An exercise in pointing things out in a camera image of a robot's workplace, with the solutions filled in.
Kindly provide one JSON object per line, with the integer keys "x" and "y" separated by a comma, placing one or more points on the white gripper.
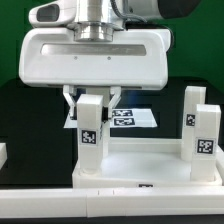
{"x": 136, "y": 58}

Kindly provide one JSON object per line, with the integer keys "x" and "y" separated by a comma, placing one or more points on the white front barrier rail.
{"x": 55, "y": 203}

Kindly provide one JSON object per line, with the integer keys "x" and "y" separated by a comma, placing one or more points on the white marker sheet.
{"x": 131, "y": 118}

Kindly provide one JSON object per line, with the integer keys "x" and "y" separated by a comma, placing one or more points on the white left barrier block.
{"x": 3, "y": 154}

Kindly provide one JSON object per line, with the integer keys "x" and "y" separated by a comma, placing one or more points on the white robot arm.
{"x": 98, "y": 20}

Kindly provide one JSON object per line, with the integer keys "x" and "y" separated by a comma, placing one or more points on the white desk top tray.
{"x": 142, "y": 162}

